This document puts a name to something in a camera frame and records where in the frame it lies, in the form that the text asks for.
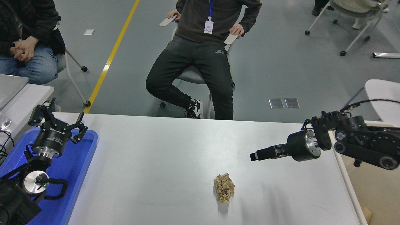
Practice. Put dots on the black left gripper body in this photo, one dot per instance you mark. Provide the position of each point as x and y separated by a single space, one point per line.
50 137

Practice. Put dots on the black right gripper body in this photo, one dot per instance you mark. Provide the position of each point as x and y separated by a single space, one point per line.
297 147

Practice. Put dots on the jacket person's right hand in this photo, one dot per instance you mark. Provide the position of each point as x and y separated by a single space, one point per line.
17 51

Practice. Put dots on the jacket person's left hand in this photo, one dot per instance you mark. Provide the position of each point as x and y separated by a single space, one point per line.
29 47

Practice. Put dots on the lanyard person's left hand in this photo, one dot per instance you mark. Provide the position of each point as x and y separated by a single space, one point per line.
237 29

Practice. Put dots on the lanyard person's right hand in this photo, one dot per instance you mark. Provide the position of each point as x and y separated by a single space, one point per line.
175 15

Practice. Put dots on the white side table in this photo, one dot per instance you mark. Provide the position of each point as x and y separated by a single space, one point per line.
31 100

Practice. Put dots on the clear glass cup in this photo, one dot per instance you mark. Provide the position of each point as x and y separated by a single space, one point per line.
4 123

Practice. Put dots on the metal floor plate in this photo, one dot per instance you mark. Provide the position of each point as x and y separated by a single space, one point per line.
276 102
292 102

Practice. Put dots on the blue plastic tray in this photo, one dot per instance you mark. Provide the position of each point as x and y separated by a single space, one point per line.
78 175

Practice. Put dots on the white wheeled chair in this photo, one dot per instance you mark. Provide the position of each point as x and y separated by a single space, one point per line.
61 62

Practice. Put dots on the large pale bin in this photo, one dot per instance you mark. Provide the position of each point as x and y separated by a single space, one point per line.
375 193

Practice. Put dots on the person in black jacket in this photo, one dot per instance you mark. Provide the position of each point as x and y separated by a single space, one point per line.
28 18

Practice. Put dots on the tan paper scrap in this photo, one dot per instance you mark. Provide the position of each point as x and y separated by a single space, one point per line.
367 214

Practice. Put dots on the white moulded chair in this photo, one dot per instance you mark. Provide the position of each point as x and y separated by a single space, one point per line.
384 92

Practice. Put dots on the grey office chair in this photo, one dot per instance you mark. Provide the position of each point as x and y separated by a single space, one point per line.
193 76

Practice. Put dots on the person in white trousers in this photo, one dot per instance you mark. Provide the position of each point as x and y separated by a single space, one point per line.
359 23

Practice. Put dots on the person in dark shoes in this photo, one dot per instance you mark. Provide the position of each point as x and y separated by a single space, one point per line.
320 7

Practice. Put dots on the cream wheeled chair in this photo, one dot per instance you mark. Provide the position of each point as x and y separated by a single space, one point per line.
343 12

